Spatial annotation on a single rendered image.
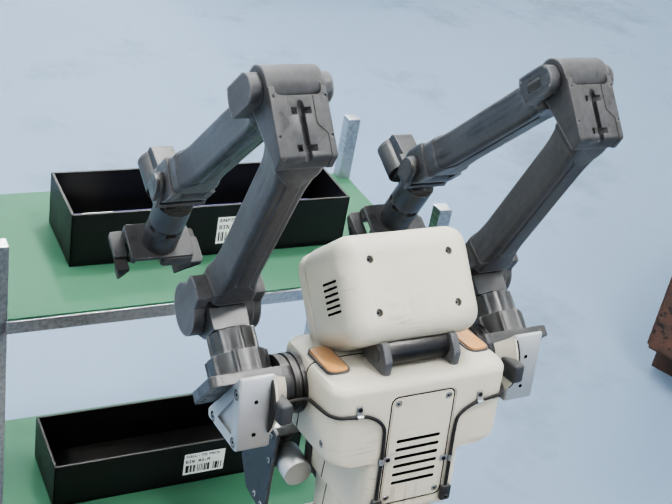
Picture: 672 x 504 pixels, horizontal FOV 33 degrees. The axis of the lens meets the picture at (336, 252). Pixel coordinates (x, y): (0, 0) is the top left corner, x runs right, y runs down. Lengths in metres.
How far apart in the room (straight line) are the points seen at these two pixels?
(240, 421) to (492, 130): 0.57
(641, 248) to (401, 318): 3.41
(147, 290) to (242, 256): 0.70
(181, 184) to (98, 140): 3.24
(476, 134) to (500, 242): 0.17
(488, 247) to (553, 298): 2.60
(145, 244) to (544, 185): 0.62
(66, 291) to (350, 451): 0.77
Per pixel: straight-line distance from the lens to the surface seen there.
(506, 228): 1.68
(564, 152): 1.56
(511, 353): 1.70
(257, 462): 1.78
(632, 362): 4.09
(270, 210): 1.38
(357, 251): 1.50
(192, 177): 1.59
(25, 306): 2.08
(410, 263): 1.53
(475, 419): 1.63
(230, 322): 1.55
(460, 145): 1.77
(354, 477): 1.60
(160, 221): 1.73
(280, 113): 1.31
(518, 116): 1.65
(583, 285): 4.46
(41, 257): 2.22
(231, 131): 1.45
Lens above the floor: 2.12
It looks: 30 degrees down
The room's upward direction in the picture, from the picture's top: 11 degrees clockwise
